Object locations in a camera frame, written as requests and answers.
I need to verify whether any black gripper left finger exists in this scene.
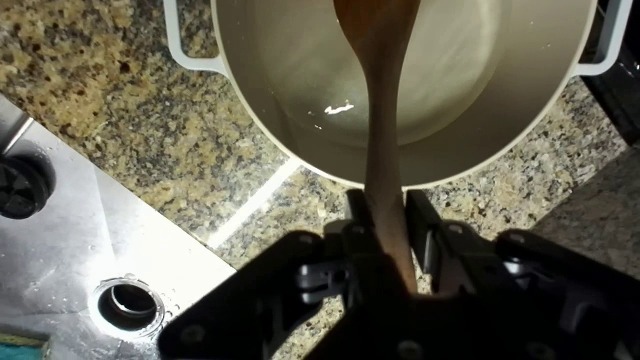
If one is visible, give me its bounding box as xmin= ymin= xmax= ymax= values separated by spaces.
xmin=158 ymin=187 xmax=402 ymax=360

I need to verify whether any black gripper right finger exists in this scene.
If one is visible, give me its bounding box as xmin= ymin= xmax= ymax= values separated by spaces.
xmin=405 ymin=187 xmax=640 ymax=360

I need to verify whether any wooden spoon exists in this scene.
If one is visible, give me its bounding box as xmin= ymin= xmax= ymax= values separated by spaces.
xmin=332 ymin=0 xmax=424 ymax=296

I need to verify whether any stainless steel sink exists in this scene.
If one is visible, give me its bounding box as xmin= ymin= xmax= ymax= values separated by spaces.
xmin=0 ymin=92 xmax=241 ymax=360

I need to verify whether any black electric stove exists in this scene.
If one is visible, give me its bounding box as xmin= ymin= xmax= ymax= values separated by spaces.
xmin=580 ymin=0 xmax=640 ymax=147

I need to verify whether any teal sponge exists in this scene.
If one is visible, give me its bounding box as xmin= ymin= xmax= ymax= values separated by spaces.
xmin=0 ymin=331 xmax=53 ymax=360

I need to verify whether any black sink stopper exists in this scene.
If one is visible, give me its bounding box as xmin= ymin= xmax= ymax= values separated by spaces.
xmin=0 ymin=153 xmax=57 ymax=221

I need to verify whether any cream pot with handles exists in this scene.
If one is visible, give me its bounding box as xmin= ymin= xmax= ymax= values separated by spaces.
xmin=163 ymin=0 xmax=636 ymax=190

